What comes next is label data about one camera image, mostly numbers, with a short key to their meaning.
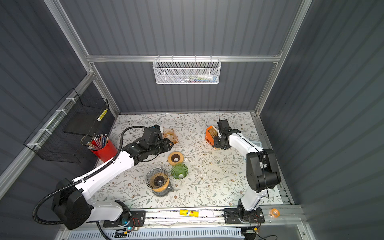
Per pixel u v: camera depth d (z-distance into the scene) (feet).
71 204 1.33
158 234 2.53
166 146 2.33
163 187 2.35
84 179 1.42
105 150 2.76
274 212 2.47
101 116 2.65
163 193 2.58
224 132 2.38
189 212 2.42
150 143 2.03
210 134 3.15
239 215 2.18
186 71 4.06
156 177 2.51
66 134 2.36
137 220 2.37
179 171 2.85
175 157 3.09
